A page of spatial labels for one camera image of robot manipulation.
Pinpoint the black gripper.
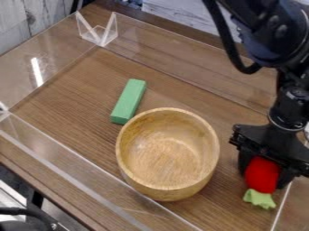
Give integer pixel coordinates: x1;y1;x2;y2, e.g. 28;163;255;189
228;120;309;189

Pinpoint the red plush strawberry toy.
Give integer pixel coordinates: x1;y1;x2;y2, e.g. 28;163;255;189
242;156;279;209

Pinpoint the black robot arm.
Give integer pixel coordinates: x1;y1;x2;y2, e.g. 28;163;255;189
201;0;309;189

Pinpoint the wooden bowl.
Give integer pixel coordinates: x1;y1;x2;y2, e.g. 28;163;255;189
116;107;219;201

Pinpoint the green rectangular block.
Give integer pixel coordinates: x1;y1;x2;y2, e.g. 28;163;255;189
109;79;145;125

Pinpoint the clear acrylic front wall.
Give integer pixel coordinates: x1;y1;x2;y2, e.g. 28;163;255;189
0;112;201;231

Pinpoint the black cable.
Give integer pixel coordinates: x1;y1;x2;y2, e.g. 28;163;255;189
0;207;56;231

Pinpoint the black metal table leg bracket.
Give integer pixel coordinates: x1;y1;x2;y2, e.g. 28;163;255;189
26;190;69;231

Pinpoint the clear acrylic corner bracket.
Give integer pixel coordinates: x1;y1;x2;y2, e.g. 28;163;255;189
74;12;117;47

